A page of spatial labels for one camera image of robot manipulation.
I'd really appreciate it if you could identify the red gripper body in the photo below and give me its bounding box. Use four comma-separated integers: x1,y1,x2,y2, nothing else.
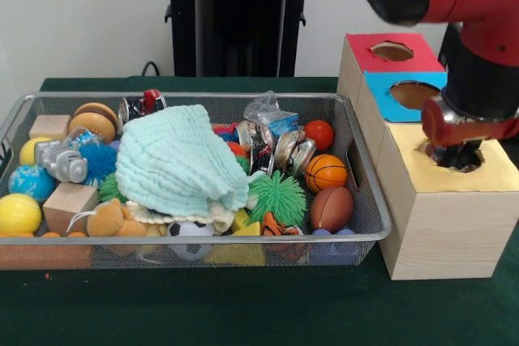
421,96,519,148

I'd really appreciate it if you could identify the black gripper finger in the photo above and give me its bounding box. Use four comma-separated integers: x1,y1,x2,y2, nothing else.
460,139,484,169
440,143,461,167

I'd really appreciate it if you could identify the mint green muslin cloth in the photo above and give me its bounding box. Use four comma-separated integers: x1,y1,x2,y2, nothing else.
114,103,251,217

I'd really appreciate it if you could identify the wooden box with three holes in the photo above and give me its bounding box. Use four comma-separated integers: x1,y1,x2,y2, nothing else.
336,32,519,281

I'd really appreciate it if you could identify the small orange basketball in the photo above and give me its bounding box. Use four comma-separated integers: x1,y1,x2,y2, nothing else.
303,154,349,194

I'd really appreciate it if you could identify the small brown football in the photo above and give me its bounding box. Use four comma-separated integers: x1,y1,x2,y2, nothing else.
310,186,354,232

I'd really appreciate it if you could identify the red rubber ball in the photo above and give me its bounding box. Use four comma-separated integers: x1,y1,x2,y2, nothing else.
303,119,335,152

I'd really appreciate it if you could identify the green spiky rubber ball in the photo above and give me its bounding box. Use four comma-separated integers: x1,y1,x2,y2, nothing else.
246,169,307,225

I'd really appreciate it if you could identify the dark green tablecloth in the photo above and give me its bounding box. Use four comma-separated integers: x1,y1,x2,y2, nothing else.
0,76,519,346

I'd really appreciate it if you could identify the blue spiky rubber ball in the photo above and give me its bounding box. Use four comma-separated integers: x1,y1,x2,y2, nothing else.
79,142,118,187

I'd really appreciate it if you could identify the toy hamburger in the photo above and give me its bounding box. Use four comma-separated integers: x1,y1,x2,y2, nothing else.
66,101,119,145

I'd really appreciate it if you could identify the plain wooden cube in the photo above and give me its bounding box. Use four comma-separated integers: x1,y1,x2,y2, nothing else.
41,180,101,237

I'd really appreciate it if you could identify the blue marbled ball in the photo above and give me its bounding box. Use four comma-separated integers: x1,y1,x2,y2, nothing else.
7,164,57,204

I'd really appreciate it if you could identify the yellow plastic ball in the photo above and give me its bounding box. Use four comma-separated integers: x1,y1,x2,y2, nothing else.
0,193,42,237

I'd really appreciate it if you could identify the silver wire mesh bin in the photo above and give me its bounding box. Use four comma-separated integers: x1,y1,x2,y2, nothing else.
0,92,393,271

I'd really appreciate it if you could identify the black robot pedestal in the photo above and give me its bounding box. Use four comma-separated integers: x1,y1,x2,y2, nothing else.
156,0,328,78

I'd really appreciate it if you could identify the black cable loop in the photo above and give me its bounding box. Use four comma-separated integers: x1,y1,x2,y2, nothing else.
139,60,164,77

